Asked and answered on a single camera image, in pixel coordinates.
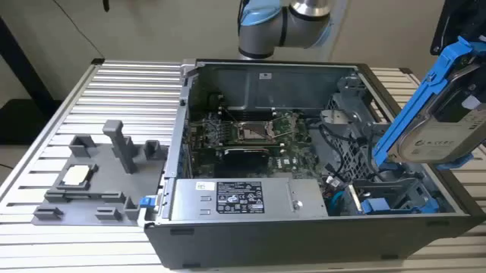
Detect hard disk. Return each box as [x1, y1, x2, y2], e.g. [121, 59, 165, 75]
[372, 35, 486, 172]

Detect black disk wire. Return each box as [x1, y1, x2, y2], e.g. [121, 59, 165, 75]
[318, 122, 381, 183]

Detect gray metal drive cage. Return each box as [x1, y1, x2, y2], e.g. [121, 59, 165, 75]
[321, 71, 456, 216]

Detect RAM slots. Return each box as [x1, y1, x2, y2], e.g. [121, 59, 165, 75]
[218, 105, 278, 121]

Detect green motherboard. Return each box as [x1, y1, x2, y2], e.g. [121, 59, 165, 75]
[189, 110, 325, 177]

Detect CPU socket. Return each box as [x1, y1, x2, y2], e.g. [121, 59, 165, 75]
[230, 119, 284, 143]

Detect black graphics card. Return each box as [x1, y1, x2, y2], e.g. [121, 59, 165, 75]
[213, 145, 286, 177]

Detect silver power supply unit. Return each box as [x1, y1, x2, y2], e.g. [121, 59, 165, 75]
[170, 177, 330, 221]

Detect black open PC case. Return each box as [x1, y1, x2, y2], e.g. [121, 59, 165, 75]
[144, 58, 486, 270]

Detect gray parts rack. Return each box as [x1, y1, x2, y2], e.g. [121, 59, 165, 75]
[33, 119, 170, 226]

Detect silver CPU chip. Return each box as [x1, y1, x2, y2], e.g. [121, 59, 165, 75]
[62, 165, 93, 186]

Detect blue plastic bay bracket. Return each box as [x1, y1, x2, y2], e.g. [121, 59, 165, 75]
[360, 197, 443, 214]

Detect blue disk wire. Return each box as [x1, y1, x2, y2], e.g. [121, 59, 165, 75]
[328, 189, 346, 216]

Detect black desk frame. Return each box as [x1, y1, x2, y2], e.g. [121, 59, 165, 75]
[0, 15, 69, 144]

